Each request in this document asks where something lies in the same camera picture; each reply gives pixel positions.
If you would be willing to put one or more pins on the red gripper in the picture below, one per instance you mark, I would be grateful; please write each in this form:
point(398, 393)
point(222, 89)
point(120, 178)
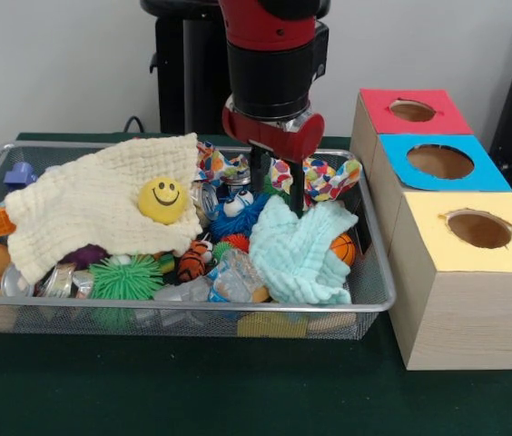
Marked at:
point(283, 143)

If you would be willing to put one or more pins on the colourful polka dot cloth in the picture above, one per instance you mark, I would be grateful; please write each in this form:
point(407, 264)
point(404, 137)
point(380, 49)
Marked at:
point(324, 179)

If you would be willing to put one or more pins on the light blue waffle cloth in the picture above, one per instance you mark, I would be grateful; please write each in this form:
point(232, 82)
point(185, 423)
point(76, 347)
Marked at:
point(297, 254)

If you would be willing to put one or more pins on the crushed bottle with blue label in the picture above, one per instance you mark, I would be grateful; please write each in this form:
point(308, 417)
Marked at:
point(235, 281)

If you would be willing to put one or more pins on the cream waffle cloth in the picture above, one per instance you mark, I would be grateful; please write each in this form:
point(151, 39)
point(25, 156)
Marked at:
point(83, 213)

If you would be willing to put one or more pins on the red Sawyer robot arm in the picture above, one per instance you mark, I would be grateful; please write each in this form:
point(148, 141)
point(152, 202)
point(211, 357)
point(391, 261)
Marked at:
point(274, 27)

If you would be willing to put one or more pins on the wooden box with three holes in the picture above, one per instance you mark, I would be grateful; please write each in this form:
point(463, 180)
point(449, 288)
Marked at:
point(465, 318)

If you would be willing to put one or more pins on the blue fuzzy monster toy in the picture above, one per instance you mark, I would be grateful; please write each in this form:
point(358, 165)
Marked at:
point(235, 215)

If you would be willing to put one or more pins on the small orange basketball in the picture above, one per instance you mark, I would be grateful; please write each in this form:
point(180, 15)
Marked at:
point(344, 249)

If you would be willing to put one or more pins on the yellow smiley ball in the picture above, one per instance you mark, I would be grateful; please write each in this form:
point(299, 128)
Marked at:
point(161, 200)

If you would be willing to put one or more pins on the tiger plush toy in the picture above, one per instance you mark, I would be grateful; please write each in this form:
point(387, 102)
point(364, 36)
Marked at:
point(192, 265)

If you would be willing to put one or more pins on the green spiky rubber ball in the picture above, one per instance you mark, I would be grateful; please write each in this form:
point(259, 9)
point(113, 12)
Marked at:
point(124, 277)

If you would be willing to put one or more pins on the purple toy block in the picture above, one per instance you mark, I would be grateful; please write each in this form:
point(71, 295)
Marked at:
point(20, 175)

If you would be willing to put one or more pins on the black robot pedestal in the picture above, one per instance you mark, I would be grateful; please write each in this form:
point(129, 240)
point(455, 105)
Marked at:
point(179, 91)

